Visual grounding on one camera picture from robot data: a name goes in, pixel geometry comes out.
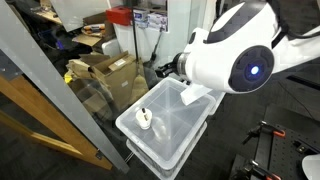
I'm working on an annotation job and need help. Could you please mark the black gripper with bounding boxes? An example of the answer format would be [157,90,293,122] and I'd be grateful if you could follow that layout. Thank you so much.
[155,60,183,80]

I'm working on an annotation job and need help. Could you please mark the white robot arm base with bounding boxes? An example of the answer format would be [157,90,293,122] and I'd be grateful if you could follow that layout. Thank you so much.
[301,153,320,180]

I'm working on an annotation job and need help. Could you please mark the clear plastic storage box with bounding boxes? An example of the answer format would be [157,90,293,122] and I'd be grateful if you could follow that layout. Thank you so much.
[115,77,218,180]

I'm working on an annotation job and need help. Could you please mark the wide blue white box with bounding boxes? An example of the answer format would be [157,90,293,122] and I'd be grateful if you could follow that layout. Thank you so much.
[147,12,169,33]

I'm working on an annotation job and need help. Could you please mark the large open cardboard box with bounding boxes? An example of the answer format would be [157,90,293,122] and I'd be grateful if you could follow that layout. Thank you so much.
[87,50,146,113]

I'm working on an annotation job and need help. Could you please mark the narrow blue white box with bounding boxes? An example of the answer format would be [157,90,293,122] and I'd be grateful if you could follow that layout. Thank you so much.
[132,8,150,30]

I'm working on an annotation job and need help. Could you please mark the white paper cup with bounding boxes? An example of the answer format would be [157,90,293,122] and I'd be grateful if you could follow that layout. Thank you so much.
[134,108,154,131]

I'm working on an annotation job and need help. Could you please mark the red box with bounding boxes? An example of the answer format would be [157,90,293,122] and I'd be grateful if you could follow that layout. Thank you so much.
[105,5,133,27]

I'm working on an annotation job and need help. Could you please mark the white plastic bin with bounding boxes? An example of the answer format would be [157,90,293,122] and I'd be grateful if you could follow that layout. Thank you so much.
[101,37,122,59]

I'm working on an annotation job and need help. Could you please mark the crumpled cardboard sheets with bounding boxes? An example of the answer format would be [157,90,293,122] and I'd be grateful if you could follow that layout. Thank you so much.
[68,78,115,121]

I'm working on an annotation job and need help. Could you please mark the orange tools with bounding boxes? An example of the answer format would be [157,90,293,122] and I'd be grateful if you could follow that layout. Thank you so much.
[82,23,106,34]

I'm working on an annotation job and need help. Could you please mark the flat cardboard sheet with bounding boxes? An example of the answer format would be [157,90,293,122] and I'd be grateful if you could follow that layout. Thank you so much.
[71,32,103,48]

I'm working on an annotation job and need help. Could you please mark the flattened cardboard pile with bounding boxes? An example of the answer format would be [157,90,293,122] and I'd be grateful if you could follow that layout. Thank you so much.
[65,53,101,88]

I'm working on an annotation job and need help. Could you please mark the yellow item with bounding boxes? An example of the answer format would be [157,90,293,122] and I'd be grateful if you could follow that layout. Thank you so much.
[63,71,74,85]

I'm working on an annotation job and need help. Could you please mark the white board panel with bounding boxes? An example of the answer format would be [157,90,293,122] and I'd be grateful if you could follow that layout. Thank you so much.
[49,0,113,33]

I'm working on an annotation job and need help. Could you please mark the black boom stand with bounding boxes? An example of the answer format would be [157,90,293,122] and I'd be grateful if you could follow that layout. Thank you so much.
[285,74,320,91]

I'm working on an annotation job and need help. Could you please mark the black perforated work table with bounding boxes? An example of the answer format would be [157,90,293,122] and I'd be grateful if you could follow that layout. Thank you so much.
[229,103,320,180]

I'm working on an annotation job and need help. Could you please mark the grey tool handle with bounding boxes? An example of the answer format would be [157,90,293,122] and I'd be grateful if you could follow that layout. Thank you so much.
[149,27,165,63]

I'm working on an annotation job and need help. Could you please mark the black handled straw broom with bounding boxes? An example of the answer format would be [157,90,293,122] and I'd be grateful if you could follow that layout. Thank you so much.
[129,0,150,106]

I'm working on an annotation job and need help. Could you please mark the grey metal frame post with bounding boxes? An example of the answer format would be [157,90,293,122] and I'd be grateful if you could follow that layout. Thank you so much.
[0,0,131,175]

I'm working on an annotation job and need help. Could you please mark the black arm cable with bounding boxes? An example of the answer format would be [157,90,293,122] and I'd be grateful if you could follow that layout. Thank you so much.
[266,0,320,50]

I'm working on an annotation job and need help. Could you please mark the orange handled black clamp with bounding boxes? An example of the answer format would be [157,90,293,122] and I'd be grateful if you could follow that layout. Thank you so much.
[242,120,287,145]
[238,159,283,180]

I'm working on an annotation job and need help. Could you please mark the wooden wall frame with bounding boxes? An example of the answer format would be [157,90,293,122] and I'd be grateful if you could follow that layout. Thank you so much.
[0,74,114,171]

